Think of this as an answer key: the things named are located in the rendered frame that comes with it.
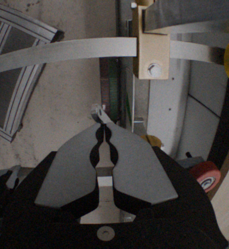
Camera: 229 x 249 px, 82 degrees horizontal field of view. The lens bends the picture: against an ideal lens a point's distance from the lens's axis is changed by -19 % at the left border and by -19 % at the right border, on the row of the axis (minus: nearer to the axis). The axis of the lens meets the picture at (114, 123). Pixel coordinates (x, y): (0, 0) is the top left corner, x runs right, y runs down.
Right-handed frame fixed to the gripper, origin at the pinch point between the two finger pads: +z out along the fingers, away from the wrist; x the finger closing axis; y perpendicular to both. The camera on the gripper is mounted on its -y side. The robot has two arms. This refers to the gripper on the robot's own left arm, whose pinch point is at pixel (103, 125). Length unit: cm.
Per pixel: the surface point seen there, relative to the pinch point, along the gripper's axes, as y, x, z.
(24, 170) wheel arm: 17.8, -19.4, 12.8
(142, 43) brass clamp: -6.3, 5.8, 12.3
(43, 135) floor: 59, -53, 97
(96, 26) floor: -19, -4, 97
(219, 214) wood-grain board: 43, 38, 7
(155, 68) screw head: -2.7, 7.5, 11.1
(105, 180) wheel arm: 18.9, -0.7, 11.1
